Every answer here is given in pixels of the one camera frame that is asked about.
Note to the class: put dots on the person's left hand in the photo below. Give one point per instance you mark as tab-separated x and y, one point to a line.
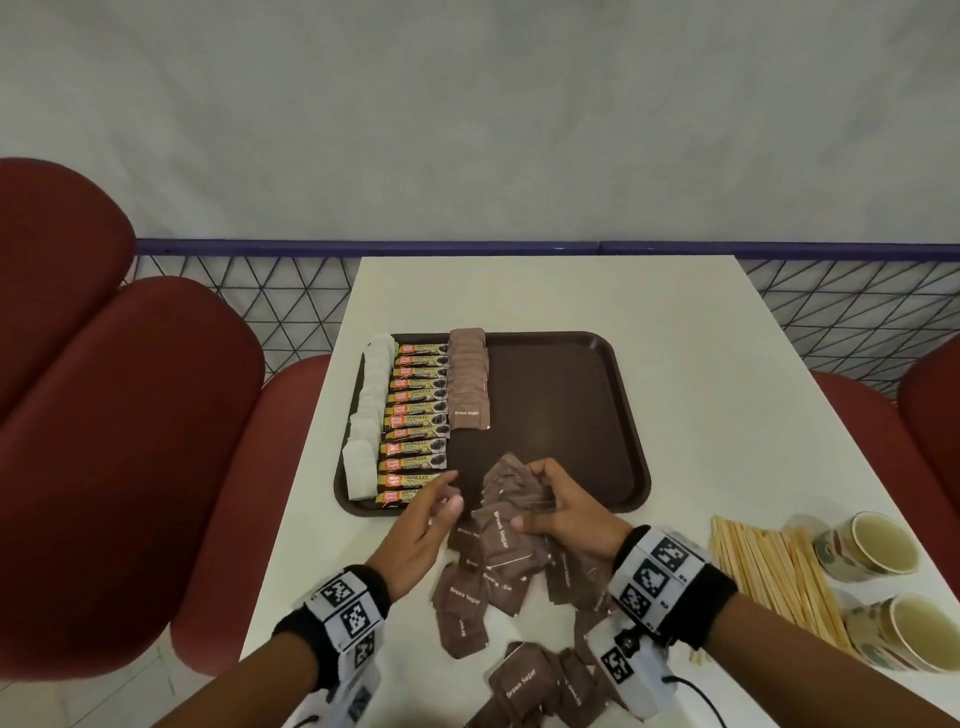
405	551

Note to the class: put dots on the person's right hand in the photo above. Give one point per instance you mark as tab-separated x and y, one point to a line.
585	525

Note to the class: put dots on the pile of brown sugar packets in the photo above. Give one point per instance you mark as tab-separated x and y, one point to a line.
502	547

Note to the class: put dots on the row of white tea bags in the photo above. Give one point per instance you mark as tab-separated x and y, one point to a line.
360	465

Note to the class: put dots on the brown plastic tray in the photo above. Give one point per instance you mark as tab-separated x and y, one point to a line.
555	405

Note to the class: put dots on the row of gold coffee sachets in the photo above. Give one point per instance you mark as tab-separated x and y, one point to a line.
416	424

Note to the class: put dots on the row of brown sugar packets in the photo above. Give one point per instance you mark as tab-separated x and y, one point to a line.
469	390

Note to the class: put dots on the bundle of wooden stirrers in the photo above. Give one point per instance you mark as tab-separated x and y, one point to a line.
780	570

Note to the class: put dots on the white tea bag green tag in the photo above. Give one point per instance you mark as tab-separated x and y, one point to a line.
382	349

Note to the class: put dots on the patterned paper cup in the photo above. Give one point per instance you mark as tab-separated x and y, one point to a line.
907	634
870	547

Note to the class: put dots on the person's left forearm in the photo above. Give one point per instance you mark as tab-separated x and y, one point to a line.
247	682

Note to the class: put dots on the person's right forearm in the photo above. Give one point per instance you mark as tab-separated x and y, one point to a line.
825	667

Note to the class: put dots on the left marker wristband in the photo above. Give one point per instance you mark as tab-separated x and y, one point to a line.
341	607

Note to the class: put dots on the marker wristband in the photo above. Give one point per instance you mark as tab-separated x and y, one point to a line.
341	607
660	577

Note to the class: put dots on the right marker wristband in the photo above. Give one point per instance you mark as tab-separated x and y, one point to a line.
660	577

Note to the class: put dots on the red padded chair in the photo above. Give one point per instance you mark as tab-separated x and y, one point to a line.
885	450
112	450

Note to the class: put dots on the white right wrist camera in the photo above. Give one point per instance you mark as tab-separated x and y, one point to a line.
630	667

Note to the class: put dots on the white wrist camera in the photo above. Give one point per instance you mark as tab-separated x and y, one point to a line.
352	697
630	667

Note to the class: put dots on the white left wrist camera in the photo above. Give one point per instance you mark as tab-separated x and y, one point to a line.
352	697

